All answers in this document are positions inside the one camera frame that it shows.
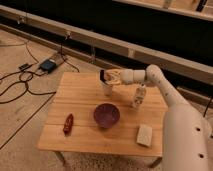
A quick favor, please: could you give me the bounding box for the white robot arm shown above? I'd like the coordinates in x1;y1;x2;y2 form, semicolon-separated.
100;65;212;171

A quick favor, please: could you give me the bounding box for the white ceramic cup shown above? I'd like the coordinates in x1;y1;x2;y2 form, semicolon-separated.
102;83;113;96

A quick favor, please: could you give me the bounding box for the clear plastic bottle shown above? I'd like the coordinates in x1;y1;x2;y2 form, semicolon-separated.
132;84;146;108

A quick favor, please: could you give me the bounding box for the purple bowl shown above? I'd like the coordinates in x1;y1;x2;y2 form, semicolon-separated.
94;103;120;129

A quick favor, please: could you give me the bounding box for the wooden table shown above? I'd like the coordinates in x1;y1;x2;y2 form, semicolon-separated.
38;72;166;157

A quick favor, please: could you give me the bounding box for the white sponge block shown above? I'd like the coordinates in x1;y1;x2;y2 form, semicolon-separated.
136;124;152;147

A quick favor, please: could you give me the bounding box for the blue power adapter box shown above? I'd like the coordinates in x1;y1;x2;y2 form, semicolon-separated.
39;59;56;72

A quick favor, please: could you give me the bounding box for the red chili pepper toy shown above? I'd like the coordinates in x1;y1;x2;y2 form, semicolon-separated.
63;114;74;135

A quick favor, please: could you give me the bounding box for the small black device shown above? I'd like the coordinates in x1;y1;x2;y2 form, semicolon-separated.
18;63;33;71

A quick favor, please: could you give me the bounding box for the black floor cable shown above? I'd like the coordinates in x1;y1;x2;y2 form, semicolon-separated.
0;39;81;105

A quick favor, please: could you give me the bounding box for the black cable at right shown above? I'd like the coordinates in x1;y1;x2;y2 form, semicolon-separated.
202;94;213;118

